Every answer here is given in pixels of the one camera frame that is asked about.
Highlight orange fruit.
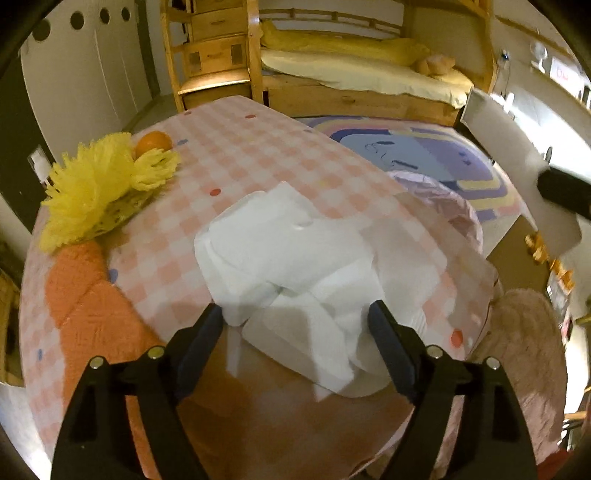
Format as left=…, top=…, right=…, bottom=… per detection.
left=134, top=131, right=173, bottom=155

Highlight pale yellow bed sheet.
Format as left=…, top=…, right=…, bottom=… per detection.
left=259, top=48, right=474, bottom=109

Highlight white wall socket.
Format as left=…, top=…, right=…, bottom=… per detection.
left=28, top=145, right=51, bottom=181

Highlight small white fan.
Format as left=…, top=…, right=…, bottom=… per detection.
left=529, top=41, right=548, bottom=72

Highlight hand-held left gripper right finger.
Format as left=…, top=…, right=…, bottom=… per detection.
left=368, top=299, right=539, bottom=480

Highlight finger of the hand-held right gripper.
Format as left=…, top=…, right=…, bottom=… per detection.
left=536, top=166, right=591, bottom=217

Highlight white sign with red print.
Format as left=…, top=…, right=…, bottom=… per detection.
left=549, top=55, right=583, bottom=88

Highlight yellow blanket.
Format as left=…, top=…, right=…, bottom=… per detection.
left=259, top=21, right=432, bottom=65

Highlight wooden cabinet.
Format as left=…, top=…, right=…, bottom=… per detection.
left=0, top=268, right=24, bottom=388

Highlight white wardrobe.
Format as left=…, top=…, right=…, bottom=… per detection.
left=18, top=0, right=160, bottom=153

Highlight pastel rainbow rug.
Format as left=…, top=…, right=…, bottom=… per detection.
left=295, top=115, right=532, bottom=227

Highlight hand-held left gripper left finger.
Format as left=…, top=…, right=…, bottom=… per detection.
left=50, top=302, right=225, bottom=480

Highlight white tissue paper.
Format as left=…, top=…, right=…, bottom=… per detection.
left=194, top=181, right=444, bottom=400

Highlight wooden stair drawer unit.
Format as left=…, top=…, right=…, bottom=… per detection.
left=159, top=0, right=264, bottom=112

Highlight pink fluffy stool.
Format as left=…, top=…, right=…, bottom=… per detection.
left=482, top=288, right=570, bottom=462

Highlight wooden bunk bed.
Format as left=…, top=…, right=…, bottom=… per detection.
left=159, top=0, right=499, bottom=127

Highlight pink checked tablecloth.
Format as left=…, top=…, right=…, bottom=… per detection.
left=18, top=95, right=499, bottom=480

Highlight yellow fluffy pom-pom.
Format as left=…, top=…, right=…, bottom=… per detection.
left=39, top=131, right=182, bottom=254

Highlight orange fuzzy cloth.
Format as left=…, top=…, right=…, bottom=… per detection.
left=46, top=239, right=167, bottom=352

